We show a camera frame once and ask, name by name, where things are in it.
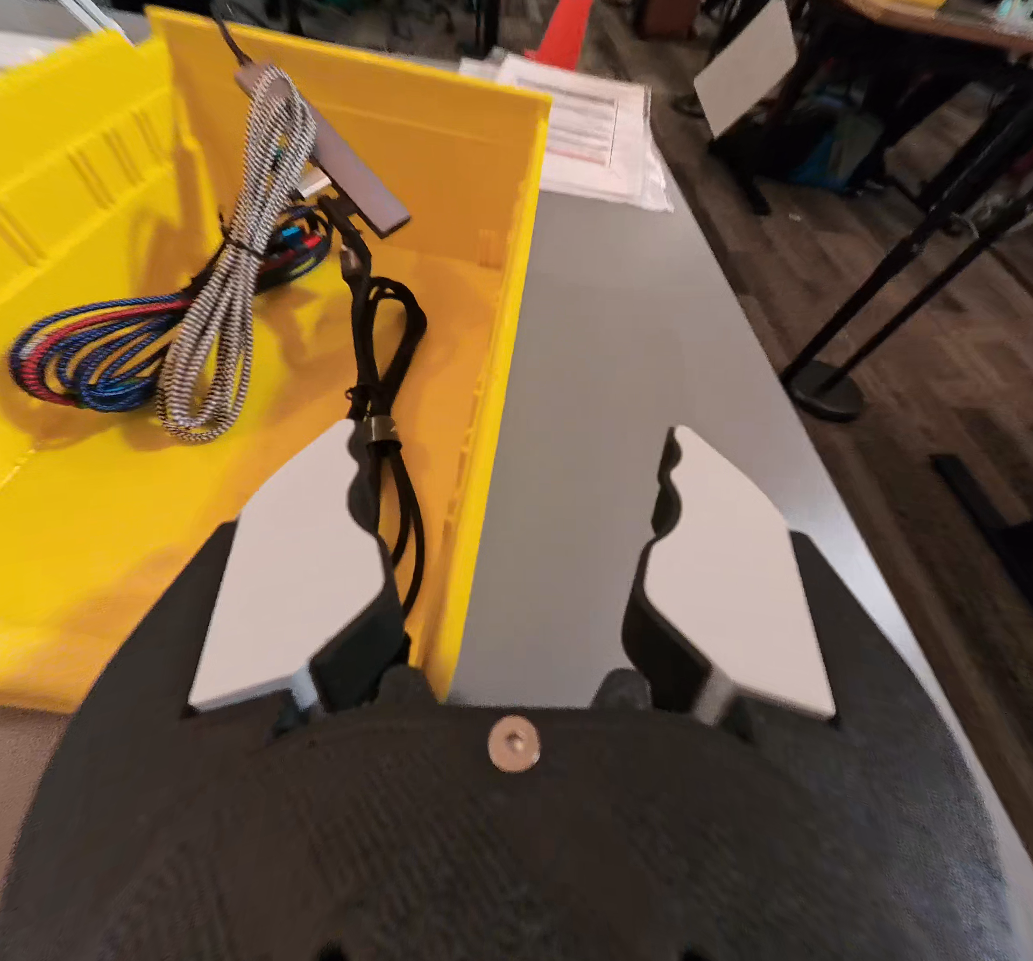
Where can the brown box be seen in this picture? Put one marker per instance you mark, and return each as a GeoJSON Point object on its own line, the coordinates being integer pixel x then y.
{"type": "Point", "coordinates": [670, 8]}

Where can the papers in plastic sleeve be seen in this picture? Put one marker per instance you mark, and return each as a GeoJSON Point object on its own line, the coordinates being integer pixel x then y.
{"type": "Point", "coordinates": [589, 130]}

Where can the white board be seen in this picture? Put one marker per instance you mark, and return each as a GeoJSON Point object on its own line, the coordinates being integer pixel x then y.
{"type": "Point", "coordinates": [746, 65]}

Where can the orange traffic cone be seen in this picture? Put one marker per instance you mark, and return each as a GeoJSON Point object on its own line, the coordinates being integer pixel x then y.
{"type": "Point", "coordinates": [569, 8]}

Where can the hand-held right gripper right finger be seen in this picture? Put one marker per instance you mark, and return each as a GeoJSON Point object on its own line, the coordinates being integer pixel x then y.
{"type": "Point", "coordinates": [734, 582]}

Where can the grey USB hub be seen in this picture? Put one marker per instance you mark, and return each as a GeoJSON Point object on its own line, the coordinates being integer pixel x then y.
{"type": "Point", "coordinates": [371, 198]}

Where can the wooden table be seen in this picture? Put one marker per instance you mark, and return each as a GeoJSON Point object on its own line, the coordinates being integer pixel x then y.
{"type": "Point", "coordinates": [928, 21]}

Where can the black table leg frame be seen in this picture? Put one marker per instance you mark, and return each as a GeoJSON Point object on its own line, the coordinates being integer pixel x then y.
{"type": "Point", "coordinates": [823, 392]}

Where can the yellow plastic bin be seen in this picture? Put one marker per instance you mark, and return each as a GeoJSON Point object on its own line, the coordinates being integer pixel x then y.
{"type": "Point", "coordinates": [121, 493]}

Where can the dark backpack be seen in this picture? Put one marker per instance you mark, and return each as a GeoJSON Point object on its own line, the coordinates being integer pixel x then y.
{"type": "Point", "coordinates": [815, 146]}

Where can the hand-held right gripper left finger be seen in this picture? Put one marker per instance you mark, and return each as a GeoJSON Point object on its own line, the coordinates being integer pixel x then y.
{"type": "Point", "coordinates": [290, 573]}

